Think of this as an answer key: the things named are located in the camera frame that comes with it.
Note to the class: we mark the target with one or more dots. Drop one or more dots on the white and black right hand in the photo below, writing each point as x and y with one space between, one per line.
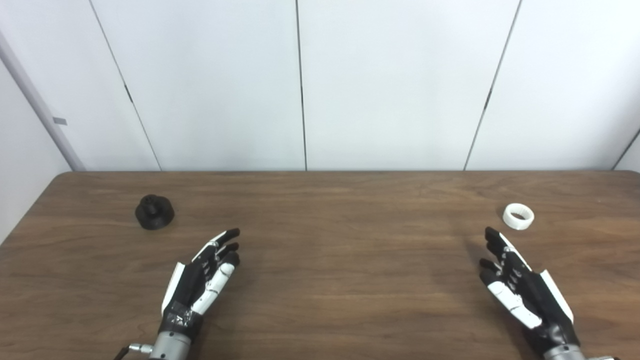
537 300

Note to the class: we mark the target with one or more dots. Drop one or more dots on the small gray tag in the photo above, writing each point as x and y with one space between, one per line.
60 121

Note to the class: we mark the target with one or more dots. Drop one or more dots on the white and black left hand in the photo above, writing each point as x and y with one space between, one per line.
187 287

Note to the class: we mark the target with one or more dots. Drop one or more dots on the round black part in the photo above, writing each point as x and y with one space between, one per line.
154 214

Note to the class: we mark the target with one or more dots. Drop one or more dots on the gray wall corner post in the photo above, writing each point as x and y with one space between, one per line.
42 107

